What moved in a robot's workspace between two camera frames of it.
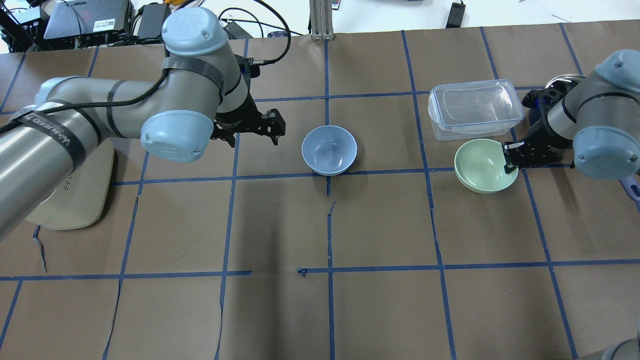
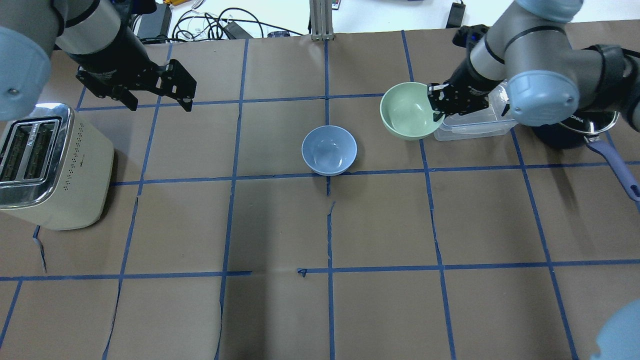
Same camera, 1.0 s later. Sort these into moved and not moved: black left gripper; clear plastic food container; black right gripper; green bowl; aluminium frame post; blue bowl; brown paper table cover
Moved: black left gripper; black right gripper; green bowl
Not moved: brown paper table cover; blue bowl; aluminium frame post; clear plastic food container
